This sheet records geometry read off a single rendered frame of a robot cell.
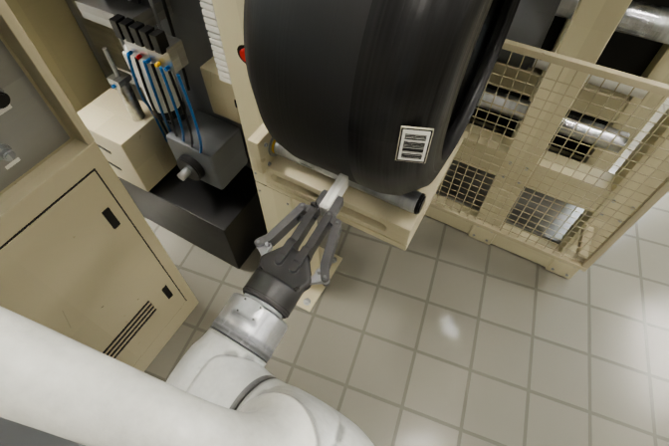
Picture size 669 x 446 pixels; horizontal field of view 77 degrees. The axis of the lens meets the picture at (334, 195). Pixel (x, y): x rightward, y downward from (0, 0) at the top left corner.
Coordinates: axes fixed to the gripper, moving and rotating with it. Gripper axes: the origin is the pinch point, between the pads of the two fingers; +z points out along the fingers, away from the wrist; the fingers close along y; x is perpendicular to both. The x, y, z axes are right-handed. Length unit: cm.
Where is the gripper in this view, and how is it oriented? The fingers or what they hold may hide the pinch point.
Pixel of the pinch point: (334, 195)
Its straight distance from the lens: 66.8
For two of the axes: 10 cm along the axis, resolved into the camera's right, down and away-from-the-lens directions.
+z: 4.9, -7.6, 4.2
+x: 0.5, 5.1, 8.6
